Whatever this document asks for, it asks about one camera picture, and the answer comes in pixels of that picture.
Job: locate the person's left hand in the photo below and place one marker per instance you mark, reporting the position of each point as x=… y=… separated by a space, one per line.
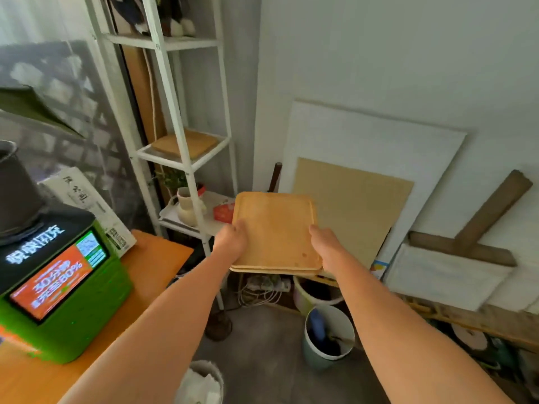
x=229 y=241

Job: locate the person's right hand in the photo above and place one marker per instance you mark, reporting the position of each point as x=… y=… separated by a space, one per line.
x=326 y=250

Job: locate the person's left thumb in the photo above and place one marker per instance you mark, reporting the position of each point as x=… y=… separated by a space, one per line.
x=240 y=228

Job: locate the person's right thumb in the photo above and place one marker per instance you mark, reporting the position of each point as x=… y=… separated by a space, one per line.
x=316 y=234

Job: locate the wooden cutting board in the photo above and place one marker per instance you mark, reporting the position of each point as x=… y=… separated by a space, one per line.
x=276 y=231

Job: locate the person's right forearm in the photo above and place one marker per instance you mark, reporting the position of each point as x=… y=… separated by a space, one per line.
x=412 y=344

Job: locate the person's left forearm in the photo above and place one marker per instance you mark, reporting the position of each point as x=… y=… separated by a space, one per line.
x=156 y=336

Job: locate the red tissue packet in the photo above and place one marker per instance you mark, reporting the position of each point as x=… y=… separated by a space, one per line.
x=223 y=212

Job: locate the tan cardboard sheet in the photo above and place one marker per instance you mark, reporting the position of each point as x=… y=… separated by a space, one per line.
x=362 y=201

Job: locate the cream ceramic vase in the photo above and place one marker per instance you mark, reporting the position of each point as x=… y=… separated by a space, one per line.
x=187 y=206

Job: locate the white plastic bucket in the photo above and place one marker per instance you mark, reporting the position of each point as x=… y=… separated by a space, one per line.
x=313 y=294

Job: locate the dark wooden stick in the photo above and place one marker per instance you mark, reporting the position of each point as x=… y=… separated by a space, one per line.
x=275 y=176

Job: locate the white power strip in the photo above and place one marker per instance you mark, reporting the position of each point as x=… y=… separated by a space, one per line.
x=267 y=284

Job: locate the small green plant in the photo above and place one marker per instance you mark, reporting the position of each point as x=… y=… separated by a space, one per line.
x=173 y=180

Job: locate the wooden board on shelf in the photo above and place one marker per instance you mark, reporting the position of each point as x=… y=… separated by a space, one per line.
x=185 y=143

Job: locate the round dark floor base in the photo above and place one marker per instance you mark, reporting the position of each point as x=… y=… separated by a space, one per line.
x=218 y=326

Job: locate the green plastic bucket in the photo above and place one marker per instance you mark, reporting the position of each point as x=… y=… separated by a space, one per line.
x=328 y=336

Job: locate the large white canvas panel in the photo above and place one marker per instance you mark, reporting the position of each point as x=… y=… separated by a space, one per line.
x=379 y=142

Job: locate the white metal shelf rack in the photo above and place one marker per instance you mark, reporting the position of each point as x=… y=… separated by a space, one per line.
x=168 y=117

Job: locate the white folded cloth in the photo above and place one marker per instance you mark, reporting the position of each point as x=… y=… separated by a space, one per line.
x=442 y=277

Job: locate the orange wooden table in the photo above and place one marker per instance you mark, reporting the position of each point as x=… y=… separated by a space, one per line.
x=126 y=315

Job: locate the white cardboard box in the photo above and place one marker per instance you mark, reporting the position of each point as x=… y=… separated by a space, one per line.
x=92 y=206

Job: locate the brown wooden cross beams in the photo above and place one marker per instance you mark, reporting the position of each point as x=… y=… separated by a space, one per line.
x=476 y=235

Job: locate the white waste bin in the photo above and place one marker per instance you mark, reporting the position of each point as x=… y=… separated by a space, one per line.
x=202 y=385

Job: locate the green cooking appliance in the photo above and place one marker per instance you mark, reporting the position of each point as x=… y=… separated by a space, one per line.
x=59 y=281

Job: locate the dark metal pot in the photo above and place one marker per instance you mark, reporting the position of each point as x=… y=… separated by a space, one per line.
x=17 y=193

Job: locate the black and white item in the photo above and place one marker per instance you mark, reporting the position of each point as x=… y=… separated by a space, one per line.
x=147 y=12

